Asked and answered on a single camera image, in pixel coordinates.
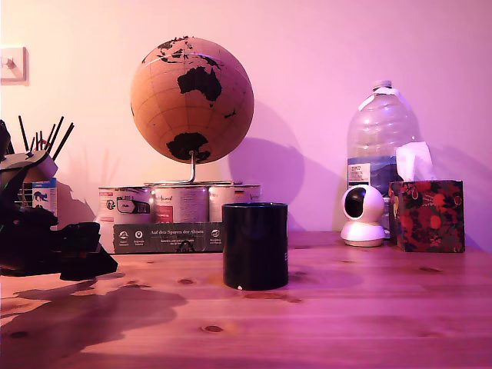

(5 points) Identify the black coffee mug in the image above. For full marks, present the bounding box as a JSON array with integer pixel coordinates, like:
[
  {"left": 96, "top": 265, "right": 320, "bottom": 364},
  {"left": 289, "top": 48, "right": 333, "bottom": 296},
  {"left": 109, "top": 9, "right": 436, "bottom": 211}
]
[{"left": 221, "top": 201, "right": 289, "bottom": 291}]

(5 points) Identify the tin can with dark label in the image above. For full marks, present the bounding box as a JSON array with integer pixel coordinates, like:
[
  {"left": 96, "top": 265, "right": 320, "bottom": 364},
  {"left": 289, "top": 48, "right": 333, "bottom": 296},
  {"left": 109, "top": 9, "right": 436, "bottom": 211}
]
[{"left": 98, "top": 186, "right": 154, "bottom": 224}]

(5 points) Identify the white thrive tube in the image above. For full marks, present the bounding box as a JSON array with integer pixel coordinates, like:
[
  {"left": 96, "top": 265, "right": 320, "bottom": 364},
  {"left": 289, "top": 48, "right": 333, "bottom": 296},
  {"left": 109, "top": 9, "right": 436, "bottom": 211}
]
[{"left": 31, "top": 178, "right": 59, "bottom": 230}]

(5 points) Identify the cardboard can tray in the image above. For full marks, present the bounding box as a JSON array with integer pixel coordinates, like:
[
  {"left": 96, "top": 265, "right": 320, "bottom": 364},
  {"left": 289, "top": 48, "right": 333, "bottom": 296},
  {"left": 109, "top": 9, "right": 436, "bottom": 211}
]
[{"left": 100, "top": 221, "right": 226, "bottom": 255}]

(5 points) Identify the thin black stick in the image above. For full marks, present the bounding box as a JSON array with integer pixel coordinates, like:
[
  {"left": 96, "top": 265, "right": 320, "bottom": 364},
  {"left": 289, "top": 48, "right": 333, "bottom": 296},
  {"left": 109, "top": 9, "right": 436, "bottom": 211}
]
[
  {"left": 18, "top": 115, "right": 31, "bottom": 154},
  {"left": 52, "top": 122, "right": 75, "bottom": 161},
  {"left": 45, "top": 116, "right": 65, "bottom": 151},
  {"left": 42, "top": 124, "right": 56, "bottom": 150}
]

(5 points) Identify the tin can with red label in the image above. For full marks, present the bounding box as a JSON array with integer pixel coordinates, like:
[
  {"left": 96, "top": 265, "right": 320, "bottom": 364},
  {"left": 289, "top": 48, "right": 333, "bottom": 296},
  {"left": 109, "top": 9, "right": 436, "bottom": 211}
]
[{"left": 153, "top": 184, "right": 211, "bottom": 224}]

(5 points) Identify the tin can with flag print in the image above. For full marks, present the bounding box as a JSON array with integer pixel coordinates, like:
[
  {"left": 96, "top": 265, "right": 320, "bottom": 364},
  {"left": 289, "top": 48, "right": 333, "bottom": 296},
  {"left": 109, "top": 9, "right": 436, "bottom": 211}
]
[{"left": 208, "top": 184, "right": 263, "bottom": 224}]

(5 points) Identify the cork globe on metal stand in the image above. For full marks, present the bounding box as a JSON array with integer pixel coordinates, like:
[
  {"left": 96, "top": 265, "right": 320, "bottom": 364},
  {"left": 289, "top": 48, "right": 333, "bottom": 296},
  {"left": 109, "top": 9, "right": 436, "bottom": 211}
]
[{"left": 130, "top": 35, "right": 255, "bottom": 188}]

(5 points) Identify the large clear water bottle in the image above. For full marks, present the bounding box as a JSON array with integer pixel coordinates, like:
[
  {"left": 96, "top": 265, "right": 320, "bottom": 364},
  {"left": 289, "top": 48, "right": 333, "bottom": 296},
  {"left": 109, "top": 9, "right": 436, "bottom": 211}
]
[{"left": 347, "top": 79, "right": 421, "bottom": 232}]

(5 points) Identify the floral tissue box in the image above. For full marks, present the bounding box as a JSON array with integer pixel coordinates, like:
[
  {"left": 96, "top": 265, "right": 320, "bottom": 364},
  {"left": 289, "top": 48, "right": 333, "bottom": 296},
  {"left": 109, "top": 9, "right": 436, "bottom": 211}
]
[{"left": 388, "top": 178, "right": 467, "bottom": 254}]

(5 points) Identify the white tissue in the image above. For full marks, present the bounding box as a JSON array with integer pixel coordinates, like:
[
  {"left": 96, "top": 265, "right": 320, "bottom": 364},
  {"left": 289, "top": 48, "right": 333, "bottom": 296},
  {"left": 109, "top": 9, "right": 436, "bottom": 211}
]
[{"left": 395, "top": 141, "right": 438, "bottom": 182}]

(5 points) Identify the white wall switch plate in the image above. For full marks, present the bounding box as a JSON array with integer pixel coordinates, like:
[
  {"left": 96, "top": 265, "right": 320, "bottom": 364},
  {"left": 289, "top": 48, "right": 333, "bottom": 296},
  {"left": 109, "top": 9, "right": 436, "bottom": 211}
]
[{"left": 0, "top": 46, "right": 29, "bottom": 87}]

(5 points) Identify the small white round camera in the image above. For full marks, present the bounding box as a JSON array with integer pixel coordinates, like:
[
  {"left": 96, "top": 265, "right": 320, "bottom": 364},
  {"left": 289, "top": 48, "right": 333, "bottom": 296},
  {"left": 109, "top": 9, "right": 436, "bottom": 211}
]
[{"left": 340, "top": 185, "right": 387, "bottom": 248}]

